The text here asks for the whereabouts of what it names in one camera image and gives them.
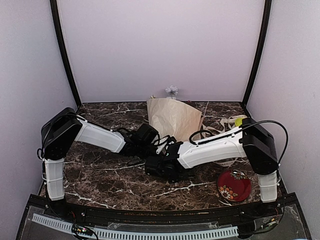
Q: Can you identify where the white printed ribbon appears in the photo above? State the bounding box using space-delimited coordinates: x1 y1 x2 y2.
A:
198 99 251 169

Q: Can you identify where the beige wrapping paper sheet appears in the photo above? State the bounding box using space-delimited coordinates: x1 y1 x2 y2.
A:
146 98 203 142

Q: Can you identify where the red floral plate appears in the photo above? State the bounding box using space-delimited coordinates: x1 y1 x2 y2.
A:
217 170 252 202

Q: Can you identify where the black frame post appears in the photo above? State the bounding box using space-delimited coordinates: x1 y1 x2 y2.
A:
241 0 272 109
49 0 82 108

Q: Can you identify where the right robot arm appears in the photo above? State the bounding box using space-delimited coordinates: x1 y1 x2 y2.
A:
144 118 279 217

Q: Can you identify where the yellow-green cup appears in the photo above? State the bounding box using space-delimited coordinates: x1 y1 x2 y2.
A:
234 118 243 127

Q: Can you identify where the blue fake flower stem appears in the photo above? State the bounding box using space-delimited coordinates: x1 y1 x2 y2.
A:
165 85 179 100

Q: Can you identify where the black front table rail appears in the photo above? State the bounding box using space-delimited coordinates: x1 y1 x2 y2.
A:
28 193 298 226

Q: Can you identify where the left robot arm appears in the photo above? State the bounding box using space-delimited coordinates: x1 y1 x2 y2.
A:
36 107 160 218

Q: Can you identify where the right black frame post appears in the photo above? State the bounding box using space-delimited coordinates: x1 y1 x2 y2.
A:
241 0 272 109

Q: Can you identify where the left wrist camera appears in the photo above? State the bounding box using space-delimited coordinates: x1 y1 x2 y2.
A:
153 135 177 155

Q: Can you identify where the left black frame post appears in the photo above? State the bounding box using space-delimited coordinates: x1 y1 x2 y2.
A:
49 0 82 108

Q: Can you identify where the white slotted cable duct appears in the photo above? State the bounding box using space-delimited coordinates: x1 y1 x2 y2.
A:
31 213 239 240

